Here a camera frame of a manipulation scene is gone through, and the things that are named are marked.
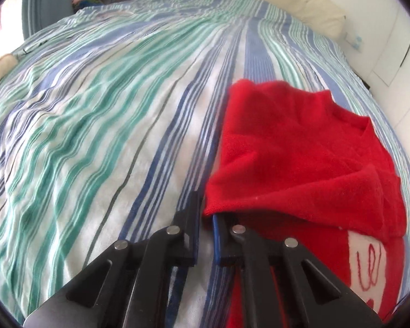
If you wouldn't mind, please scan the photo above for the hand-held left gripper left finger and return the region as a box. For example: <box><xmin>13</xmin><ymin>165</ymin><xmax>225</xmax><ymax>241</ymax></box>
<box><xmin>23</xmin><ymin>191</ymin><xmax>203</xmax><ymax>328</ymax></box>

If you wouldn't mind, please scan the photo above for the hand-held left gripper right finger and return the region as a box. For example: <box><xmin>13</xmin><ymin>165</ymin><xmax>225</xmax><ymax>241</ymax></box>
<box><xmin>212</xmin><ymin>213</ymin><xmax>384</xmax><ymax>328</ymax></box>

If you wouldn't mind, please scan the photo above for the red sweater with white dog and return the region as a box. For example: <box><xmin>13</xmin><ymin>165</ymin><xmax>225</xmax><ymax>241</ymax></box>
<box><xmin>203</xmin><ymin>78</ymin><xmax>408</xmax><ymax>328</ymax></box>

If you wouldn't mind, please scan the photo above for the bed with striped sheet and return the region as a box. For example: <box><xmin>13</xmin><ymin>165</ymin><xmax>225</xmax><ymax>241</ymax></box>
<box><xmin>0</xmin><ymin>0</ymin><xmax>410</xmax><ymax>328</ymax></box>

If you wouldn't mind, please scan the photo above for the blue curtain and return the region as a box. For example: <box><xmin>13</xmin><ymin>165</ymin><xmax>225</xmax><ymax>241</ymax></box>
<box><xmin>21</xmin><ymin>0</ymin><xmax>80</xmax><ymax>39</ymax></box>

